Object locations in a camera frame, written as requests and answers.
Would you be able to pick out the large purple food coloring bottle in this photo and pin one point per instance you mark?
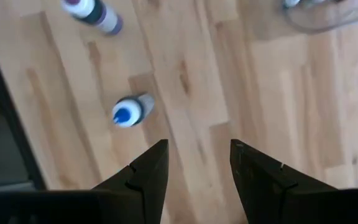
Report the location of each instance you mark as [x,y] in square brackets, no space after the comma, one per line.
[98,15]

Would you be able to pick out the large blue food coloring bottle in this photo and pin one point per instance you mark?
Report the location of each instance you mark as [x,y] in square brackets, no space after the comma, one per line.
[132,110]

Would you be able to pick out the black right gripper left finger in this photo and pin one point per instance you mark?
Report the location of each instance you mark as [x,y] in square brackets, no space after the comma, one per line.
[154,186]

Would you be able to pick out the clear plastic bin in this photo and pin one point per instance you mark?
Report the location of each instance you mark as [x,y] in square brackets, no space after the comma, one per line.
[331,15]

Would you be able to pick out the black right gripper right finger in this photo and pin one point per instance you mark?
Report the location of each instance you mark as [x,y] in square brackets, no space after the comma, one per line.
[259,186]

